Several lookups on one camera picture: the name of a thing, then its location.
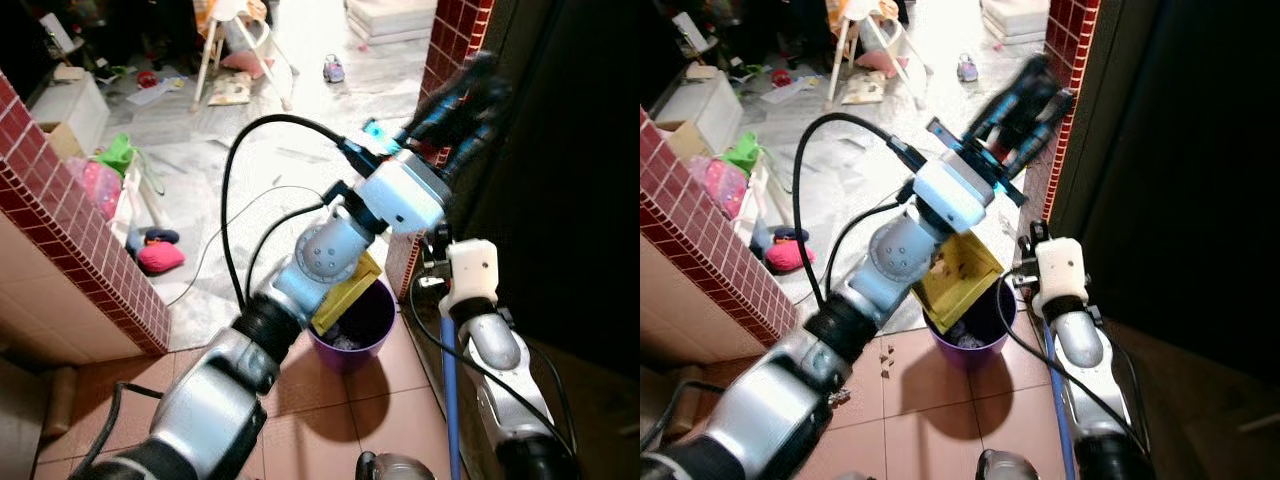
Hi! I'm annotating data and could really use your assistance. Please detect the loose white paper sheets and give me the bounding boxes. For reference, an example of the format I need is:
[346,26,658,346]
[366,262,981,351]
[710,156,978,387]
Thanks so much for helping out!
[124,79,188,107]
[759,77,818,104]

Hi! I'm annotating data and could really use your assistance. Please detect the open picture book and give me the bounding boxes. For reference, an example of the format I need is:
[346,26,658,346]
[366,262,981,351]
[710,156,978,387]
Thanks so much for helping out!
[206,71,253,107]
[839,69,887,106]

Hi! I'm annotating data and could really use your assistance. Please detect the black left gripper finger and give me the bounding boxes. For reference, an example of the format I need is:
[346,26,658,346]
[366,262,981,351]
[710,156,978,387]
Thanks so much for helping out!
[407,51,497,142]
[447,79,514,174]
[966,54,1054,142]
[1004,87,1077,180]

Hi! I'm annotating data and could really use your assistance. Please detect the brown cardboard box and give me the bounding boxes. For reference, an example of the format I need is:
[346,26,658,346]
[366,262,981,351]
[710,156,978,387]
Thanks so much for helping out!
[37,120,88,162]
[654,119,708,161]

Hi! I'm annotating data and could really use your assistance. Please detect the pink plastic bag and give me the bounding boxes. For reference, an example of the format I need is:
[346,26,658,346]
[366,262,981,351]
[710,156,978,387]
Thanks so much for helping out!
[704,154,758,213]
[68,157,123,223]

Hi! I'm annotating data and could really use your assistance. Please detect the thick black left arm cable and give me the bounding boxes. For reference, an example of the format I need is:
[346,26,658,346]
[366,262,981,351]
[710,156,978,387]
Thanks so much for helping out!
[221,112,373,313]
[792,111,928,307]

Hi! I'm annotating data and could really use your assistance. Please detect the pink cushion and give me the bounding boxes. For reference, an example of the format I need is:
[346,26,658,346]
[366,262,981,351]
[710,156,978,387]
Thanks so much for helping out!
[221,50,272,80]
[854,48,907,80]

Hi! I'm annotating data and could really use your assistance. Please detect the white high chair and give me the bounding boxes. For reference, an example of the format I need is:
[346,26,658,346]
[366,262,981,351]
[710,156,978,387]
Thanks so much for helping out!
[191,0,298,112]
[824,0,928,112]

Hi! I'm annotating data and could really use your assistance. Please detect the blue handled broom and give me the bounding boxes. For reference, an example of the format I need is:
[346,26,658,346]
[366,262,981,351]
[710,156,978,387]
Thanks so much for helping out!
[1041,318,1078,480]
[439,314,463,480]

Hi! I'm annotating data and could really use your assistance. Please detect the white storage box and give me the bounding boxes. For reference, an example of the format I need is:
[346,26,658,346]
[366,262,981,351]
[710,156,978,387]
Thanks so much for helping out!
[654,69,747,153]
[29,71,112,157]

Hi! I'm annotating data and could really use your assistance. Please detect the pink and blue plush toy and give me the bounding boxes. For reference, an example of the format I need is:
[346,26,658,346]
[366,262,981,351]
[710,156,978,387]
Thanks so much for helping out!
[134,227,187,277]
[764,226,814,274]

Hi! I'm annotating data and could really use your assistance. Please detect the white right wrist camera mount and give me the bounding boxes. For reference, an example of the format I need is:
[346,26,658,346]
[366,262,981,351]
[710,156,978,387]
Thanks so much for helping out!
[440,239,500,312]
[1032,237,1090,307]

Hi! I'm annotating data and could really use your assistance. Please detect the yellow-green dustpan with red handle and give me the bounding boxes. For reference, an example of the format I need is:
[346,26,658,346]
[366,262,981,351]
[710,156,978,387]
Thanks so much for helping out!
[311,250,384,337]
[917,229,1007,337]

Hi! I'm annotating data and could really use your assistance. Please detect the green plastic bag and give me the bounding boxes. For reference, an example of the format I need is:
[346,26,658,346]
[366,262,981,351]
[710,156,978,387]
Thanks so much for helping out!
[94,132,143,178]
[721,131,768,177]

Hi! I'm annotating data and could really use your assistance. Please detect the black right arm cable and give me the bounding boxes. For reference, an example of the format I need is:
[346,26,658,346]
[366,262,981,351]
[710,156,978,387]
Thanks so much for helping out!
[404,288,578,453]
[994,285,1153,446]

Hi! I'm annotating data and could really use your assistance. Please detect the purple plastic bucket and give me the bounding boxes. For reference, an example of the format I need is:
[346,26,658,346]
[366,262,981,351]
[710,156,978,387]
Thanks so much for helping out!
[924,278,1020,374]
[307,278,399,377]

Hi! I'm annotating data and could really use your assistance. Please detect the grey metal rod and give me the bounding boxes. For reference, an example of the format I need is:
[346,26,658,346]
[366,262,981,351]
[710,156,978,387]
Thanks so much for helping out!
[1234,408,1280,437]

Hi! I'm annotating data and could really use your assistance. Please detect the grey robot foot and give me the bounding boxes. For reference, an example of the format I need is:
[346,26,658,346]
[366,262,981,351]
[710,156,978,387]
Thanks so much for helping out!
[977,449,1043,480]
[356,451,438,480]

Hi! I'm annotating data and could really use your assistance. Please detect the white folded mattress stack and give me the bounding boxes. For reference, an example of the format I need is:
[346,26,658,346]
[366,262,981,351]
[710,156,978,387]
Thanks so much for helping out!
[344,0,442,47]
[979,0,1053,46]

